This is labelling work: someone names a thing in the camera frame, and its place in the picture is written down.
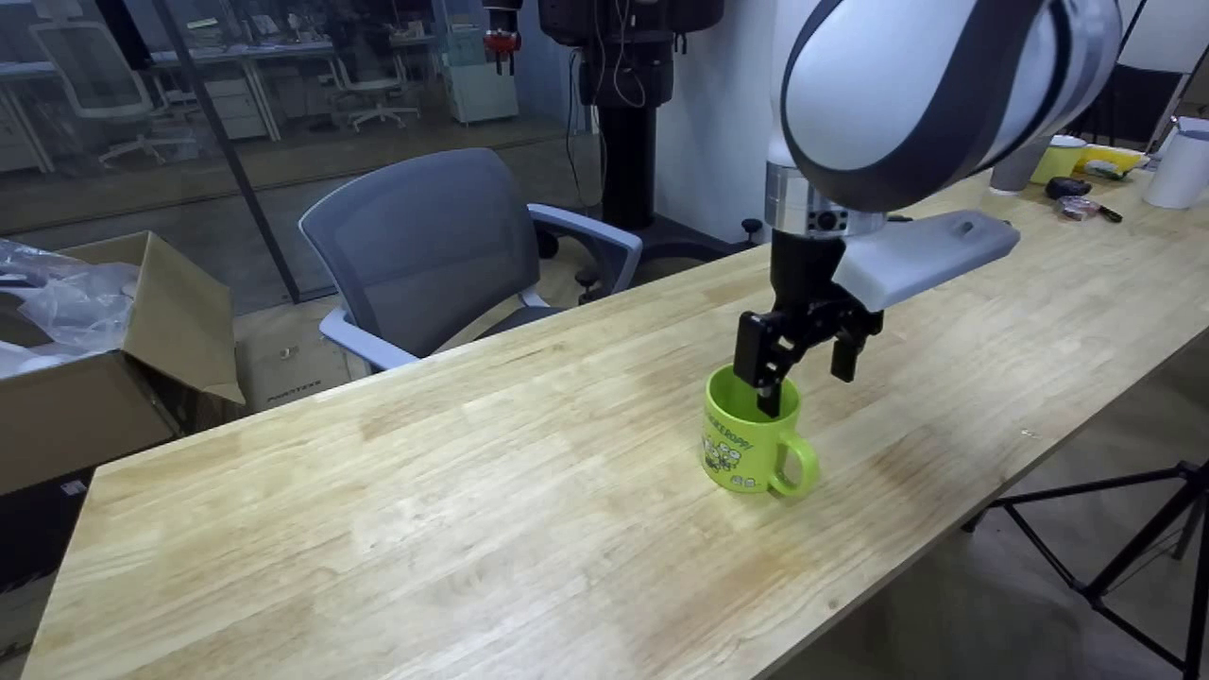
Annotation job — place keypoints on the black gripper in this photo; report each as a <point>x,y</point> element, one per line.
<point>805,285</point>

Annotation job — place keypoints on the green plastic mug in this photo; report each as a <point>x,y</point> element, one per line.
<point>743,446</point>

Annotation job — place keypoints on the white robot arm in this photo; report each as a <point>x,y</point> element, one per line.
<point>907,87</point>

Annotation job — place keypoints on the small black knob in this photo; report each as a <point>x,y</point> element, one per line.
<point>754,232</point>

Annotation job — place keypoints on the small black tool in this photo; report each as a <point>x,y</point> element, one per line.
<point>1071,189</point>

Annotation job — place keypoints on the yellow jar with lid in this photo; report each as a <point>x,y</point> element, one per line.
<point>1063,162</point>

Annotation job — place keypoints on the flat yellow object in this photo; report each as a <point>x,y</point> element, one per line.
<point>1117,162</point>

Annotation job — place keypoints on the black tripod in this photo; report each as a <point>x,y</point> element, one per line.
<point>1139,551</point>

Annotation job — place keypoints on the gray office chair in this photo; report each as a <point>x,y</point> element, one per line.
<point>417,251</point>

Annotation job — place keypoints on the black case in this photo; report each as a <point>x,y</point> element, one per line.
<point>1139,109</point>

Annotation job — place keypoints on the white cylinder container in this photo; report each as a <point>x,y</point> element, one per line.
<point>1180,165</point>

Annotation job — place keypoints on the small red object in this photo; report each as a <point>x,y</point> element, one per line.
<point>499,43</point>

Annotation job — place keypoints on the white background office chair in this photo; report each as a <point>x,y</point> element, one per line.
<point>371,97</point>

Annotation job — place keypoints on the white drawer cabinet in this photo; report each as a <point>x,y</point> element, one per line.
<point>242,109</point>

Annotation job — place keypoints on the brown cardboard box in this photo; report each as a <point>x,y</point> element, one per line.
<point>76,417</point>

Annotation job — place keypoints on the clear plastic bag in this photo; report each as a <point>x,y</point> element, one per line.
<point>62,309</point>

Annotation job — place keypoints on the gray wrist camera box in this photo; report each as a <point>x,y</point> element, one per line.
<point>920,251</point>

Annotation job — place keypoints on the black pedestal stand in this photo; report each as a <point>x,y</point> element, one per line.
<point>624,165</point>

